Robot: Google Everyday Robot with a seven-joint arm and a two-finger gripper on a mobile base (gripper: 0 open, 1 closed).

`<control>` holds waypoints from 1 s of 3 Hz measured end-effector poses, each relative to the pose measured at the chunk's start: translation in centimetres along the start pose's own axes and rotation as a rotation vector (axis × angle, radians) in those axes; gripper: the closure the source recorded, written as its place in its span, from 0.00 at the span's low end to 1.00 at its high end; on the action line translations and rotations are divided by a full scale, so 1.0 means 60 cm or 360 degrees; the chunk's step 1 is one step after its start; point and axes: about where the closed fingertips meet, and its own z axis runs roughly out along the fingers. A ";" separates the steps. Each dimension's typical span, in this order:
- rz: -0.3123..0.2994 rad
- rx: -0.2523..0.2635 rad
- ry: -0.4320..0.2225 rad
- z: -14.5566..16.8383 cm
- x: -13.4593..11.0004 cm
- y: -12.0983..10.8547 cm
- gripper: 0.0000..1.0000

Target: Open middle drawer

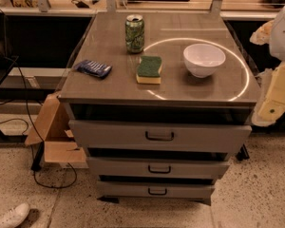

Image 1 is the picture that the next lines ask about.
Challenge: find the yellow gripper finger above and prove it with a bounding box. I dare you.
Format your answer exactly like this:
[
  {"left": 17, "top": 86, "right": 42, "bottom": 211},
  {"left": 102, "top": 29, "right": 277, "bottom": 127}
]
[{"left": 252, "top": 62, "right": 285, "bottom": 126}]

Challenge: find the grey drawer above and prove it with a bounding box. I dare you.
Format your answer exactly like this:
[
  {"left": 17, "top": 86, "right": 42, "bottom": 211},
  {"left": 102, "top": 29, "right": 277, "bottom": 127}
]
[
  {"left": 86, "top": 157, "right": 229, "bottom": 179},
  {"left": 69, "top": 120, "right": 251, "bottom": 154},
  {"left": 97, "top": 181, "right": 214, "bottom": 200}
]

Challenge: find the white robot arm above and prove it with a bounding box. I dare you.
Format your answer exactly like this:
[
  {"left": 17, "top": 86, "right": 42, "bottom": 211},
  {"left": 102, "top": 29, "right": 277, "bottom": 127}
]
[{"left": 250, "top": 6, "right": 285, "bottom": 126}]

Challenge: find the grey drawer cabinet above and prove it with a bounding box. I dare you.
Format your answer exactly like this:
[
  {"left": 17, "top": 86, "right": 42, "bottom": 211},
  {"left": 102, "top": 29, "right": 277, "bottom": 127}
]
[{"left": 57, "top": 10, "right": 262, "bottom": 206}]

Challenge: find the grey top drawer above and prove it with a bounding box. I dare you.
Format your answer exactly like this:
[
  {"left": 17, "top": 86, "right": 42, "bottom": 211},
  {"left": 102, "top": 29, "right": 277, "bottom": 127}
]
[{"left": 69, "top": 120, "right": 251, "bottom": 154}]

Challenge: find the grey bottom drawer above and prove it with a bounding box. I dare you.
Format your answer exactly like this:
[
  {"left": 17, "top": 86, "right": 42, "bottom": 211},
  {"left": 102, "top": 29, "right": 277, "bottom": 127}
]
[{"left": 97, "top": 181, "right": 214, "bottom": 200}]

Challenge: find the white bowl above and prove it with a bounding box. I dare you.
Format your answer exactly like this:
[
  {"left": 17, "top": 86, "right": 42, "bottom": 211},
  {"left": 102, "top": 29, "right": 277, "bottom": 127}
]
[{"left": 183, "top": 43, "right": 226, "bottom": 78}]

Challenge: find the green yellow sponge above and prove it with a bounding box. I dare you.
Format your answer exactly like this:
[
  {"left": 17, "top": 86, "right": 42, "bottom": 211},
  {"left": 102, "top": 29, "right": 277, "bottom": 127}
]
[{"left": 136, "top": 55, "right": 162, "bottom": 85}]

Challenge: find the green soda can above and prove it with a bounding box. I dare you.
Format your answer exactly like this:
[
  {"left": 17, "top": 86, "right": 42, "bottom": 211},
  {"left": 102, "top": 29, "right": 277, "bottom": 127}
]
[{"left": 125, "top": 14, "right": 144, "bottom": 53}]

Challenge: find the brown cardboard box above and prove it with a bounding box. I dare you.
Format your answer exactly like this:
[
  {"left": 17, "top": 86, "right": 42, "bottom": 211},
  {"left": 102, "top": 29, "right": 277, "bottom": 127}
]
[{"left": 25, "top": 92, "right": 87, "bottom": 168}]

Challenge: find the white sneaker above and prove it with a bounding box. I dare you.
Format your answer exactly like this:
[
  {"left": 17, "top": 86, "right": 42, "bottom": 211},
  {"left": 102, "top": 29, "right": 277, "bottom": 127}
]
[{"left": 0, "top": 202, "right": 30, "bottom": 228}]

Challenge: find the black floor cable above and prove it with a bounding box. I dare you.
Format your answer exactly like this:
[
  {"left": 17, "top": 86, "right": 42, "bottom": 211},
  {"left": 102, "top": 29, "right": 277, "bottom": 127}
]
[{"left": 0, "top": 55, "right": 78, "bottom": 190}]

